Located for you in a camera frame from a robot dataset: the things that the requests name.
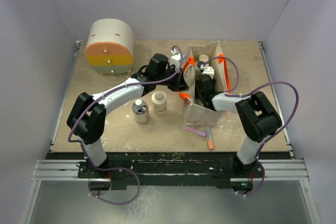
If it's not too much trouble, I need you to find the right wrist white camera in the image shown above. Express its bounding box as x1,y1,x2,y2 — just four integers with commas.
201,65,215,79

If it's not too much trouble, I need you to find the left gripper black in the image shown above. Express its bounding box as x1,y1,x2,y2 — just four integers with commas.
155,66,188,92

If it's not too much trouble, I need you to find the white square bottle black cap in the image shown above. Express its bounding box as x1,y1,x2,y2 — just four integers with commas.
195,61,206,75

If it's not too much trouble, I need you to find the silver bottle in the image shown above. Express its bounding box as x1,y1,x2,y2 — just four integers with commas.
132,99,149,124

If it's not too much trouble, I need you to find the purple cable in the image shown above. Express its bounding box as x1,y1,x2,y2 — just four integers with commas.
67,45,184,205
201,56,300,197

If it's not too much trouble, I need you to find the canvas bag with orange handles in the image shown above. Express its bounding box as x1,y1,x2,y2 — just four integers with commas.
179,41,231,125

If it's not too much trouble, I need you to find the pink tube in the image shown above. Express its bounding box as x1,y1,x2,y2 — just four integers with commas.
182,125,206,137

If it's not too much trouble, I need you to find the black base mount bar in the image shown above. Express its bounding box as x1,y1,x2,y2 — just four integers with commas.
76,152,265,191

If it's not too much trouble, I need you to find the beige and orange cylinder box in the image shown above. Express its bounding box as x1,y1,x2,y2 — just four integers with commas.
85,18,134,75

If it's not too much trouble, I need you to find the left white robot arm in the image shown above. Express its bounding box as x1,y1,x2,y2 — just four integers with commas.
66,54,188,178

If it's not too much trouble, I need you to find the cream bottle with round cap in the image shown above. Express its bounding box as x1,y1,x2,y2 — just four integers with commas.
151,91,167,116

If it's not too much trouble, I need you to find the aluminium frame rail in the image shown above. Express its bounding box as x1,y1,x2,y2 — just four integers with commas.
34,47,308,187

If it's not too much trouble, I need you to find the orange tube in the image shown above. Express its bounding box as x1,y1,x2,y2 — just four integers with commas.
205,125,214,150

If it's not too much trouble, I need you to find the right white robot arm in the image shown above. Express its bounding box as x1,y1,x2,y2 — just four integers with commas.
195,74,282,177

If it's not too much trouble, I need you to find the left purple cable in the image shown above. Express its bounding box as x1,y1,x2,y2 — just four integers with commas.
67,45,184,205

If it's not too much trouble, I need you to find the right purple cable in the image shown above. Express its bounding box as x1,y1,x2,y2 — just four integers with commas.
201,56,300,197

